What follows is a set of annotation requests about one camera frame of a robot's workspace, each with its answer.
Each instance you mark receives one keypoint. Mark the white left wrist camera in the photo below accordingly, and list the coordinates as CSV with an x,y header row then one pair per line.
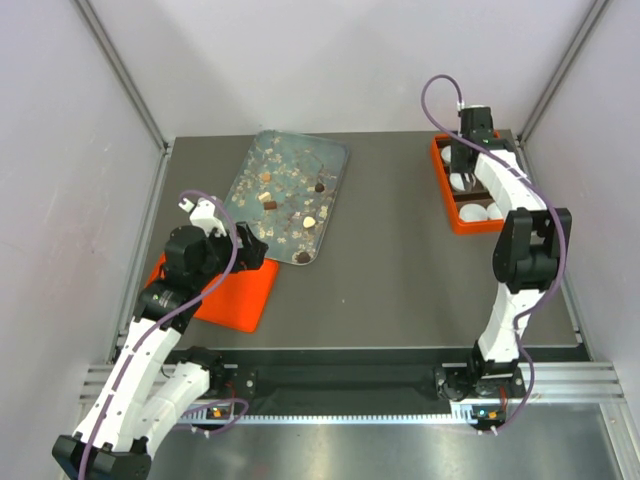
x,y
202,214

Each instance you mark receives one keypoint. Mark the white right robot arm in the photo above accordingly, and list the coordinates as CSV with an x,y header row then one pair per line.
x,y
529,256

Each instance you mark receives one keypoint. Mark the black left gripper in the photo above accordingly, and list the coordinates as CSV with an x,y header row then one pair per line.
x,y
251,255

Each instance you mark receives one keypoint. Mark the metal serving tongs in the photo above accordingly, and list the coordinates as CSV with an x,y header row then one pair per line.
x,y
468,181

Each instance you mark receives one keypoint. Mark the blue floral serving tray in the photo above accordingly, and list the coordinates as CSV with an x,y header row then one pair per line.
x,y
296,163

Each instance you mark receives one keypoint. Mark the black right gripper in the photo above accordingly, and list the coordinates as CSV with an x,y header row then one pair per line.
x,y
457,166

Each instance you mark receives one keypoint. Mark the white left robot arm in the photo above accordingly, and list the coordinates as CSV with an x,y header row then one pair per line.
x,y
120,435

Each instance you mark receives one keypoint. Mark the aluminium slotted rail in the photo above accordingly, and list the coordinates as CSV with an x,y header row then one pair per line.
x,y
548,383

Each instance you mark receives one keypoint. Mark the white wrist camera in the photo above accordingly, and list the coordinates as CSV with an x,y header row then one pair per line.
x,y
463,105
202,214

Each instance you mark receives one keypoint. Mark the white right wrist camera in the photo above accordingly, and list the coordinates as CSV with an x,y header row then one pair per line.
x,y
463,105

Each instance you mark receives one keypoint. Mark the white heart chocolate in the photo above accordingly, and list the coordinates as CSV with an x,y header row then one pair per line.
x,y
309,222

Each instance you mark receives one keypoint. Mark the orange chocolate box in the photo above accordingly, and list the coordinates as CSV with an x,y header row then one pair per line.
x,y
453,201

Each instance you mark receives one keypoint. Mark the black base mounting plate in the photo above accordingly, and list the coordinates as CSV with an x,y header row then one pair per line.
x,y
353,382

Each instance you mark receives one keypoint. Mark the dark truffle chocolate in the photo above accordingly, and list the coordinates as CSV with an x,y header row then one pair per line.
x,y
303,258

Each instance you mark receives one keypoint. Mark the orange box lid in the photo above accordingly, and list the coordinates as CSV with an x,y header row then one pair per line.
x,y
234,299

